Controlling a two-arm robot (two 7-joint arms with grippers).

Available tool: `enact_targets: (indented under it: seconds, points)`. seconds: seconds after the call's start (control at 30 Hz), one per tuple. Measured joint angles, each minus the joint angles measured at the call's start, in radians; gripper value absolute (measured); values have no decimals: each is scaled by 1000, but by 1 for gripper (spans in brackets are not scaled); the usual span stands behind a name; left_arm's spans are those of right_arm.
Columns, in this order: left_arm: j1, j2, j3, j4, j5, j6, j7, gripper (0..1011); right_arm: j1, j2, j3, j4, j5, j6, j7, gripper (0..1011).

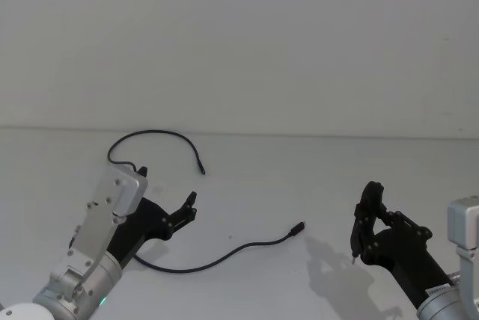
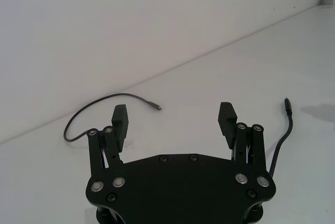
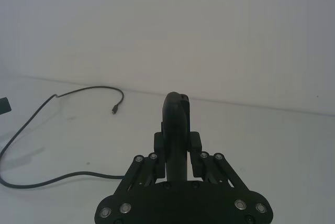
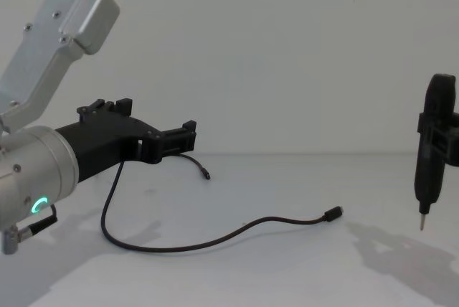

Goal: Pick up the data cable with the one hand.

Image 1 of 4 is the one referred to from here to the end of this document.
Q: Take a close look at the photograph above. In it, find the thin black cable with plug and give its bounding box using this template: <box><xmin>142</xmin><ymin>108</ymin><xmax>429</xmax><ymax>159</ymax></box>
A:
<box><xmin>107</xmin><ymin>129</ymin><xmax>307</xmax><ymax>274</ymax></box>

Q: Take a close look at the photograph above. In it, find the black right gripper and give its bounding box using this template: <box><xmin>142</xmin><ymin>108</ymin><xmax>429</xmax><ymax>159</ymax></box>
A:
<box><xmin>350</xmin><ymin>180</ymin><xmax>454</xmax><ymax>305</ymax></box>

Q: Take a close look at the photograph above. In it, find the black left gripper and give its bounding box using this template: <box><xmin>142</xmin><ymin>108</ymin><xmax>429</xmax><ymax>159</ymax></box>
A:
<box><xmin>106</xmin><ymin>165</ymin><xmax>198</xmax><ymax>271</ymax></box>

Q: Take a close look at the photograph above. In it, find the white table cloth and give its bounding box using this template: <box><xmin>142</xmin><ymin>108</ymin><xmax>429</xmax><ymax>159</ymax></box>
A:
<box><xmin>0</xmin><ymin>126</ymin><xmax>479</xmax><ymax>320</ymax></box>

